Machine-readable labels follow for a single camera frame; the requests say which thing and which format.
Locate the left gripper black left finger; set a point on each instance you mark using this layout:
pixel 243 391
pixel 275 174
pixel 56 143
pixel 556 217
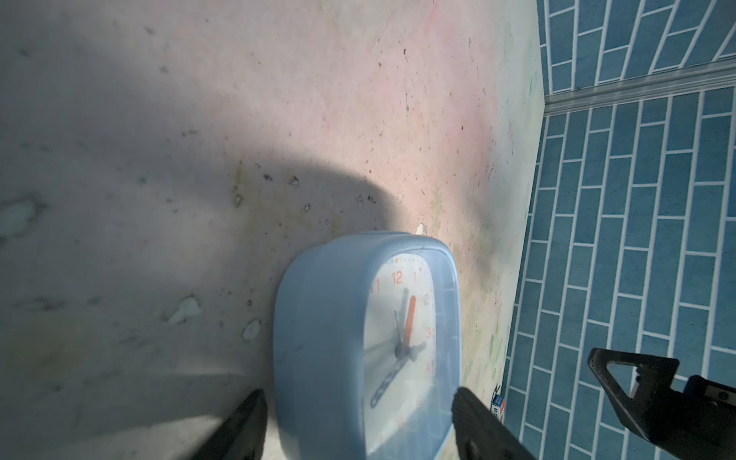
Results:
pixel 242 435

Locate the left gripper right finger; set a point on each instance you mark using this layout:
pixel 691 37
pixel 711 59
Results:
pixel 479 435

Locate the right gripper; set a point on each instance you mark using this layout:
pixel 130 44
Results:
pixel 657 413

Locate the light blue alarm clock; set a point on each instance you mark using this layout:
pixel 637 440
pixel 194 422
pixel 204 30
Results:
pixel 367 348

